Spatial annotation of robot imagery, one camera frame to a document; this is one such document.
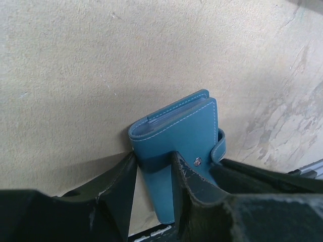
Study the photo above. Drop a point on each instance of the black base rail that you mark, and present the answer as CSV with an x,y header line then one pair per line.
x,y
252,176

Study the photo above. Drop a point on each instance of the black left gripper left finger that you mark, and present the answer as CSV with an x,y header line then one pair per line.
x,y
99,210

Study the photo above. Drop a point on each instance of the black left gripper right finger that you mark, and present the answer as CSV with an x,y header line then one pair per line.
x,y
239,201

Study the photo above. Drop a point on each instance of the blue leather card holder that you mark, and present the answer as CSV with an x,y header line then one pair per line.
x,y
189,126

